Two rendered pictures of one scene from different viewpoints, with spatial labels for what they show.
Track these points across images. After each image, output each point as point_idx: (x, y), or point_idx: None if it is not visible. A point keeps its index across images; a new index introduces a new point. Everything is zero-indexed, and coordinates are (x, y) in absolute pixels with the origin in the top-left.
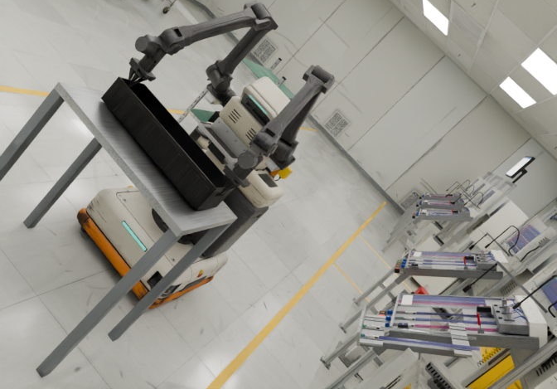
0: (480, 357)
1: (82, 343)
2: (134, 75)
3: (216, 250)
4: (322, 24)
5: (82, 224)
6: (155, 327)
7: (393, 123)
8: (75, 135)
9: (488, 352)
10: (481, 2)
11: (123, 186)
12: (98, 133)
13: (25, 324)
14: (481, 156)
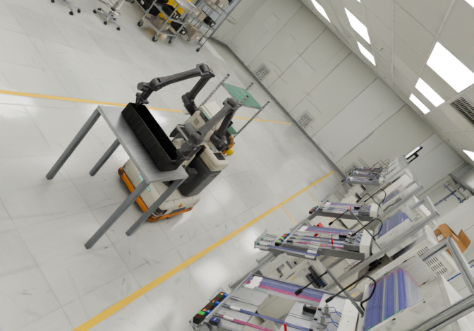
0: None
1: (111, 236)
2: (137, 101)
3: (190, 193)
4: (298, 56)
5: (120, 175)
6: (153, 231)
7: (341, 120)
8: None
9: None
10: (385, 47)
11: None
12: (114, 130)
13: (82, 223)
14: (399, 144)
